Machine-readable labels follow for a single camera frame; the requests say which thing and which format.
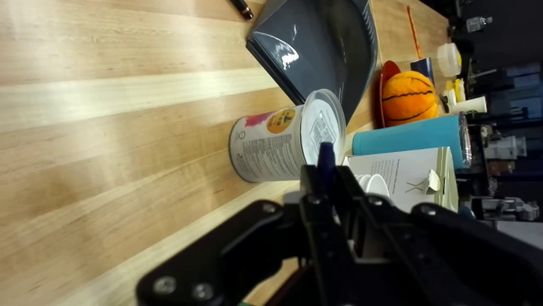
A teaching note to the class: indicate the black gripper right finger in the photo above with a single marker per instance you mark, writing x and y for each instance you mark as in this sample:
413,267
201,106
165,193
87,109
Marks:
430,256

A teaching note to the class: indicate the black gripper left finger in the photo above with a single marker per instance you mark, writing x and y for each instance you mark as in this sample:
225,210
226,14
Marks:
255,256

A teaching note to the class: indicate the yellow bowl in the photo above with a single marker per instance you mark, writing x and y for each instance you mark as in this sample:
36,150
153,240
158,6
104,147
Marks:
455,87

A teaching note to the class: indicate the black pen with orange cap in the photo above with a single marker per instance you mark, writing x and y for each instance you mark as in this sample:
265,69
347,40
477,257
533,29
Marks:
242,7

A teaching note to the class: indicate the white rectangular box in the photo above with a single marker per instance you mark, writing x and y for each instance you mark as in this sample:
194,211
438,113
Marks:
408,176

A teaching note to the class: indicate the white labelled yogurt container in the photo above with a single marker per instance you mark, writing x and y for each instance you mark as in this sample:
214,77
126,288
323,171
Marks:
282,142

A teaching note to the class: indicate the teal tumbler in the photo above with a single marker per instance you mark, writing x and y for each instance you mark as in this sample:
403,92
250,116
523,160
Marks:
413,137

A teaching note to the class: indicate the white cup with base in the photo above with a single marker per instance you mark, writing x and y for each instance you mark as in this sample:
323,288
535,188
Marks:
469,104

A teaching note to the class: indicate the orange plush ball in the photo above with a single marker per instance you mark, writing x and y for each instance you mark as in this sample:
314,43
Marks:
410,97

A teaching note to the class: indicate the red plate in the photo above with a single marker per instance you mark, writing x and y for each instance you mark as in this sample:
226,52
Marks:
386,77

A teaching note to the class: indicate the dark blue book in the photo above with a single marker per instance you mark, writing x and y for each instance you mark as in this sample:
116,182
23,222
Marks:
423,67

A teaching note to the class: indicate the clear plastic container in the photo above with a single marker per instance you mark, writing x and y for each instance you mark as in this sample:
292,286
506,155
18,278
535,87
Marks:
449,60

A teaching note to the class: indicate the orange pencil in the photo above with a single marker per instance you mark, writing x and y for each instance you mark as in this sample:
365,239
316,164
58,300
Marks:
415,31

